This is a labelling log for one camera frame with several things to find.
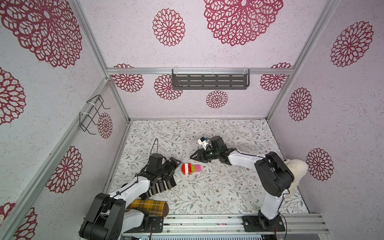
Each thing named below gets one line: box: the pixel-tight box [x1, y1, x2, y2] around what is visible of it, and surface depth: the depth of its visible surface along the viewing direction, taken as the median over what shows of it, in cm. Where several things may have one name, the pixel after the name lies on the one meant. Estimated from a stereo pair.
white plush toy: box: [284, 159, 308, 197], surface depth 74 cm
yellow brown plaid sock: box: [126, 198, 169, 217], surface depth 81 cm
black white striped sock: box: [146, 175, 177, 197], surface depth 87 cm
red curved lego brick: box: [181, 163, 186, 175], surface depth 92 cm
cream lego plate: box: [184, 163, 189, 175], surface depth 92 cm
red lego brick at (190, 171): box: [188, 163, 193, 175], surface depth 94 cm
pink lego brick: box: [195, 165, 202, 172], surface depth 96 cm
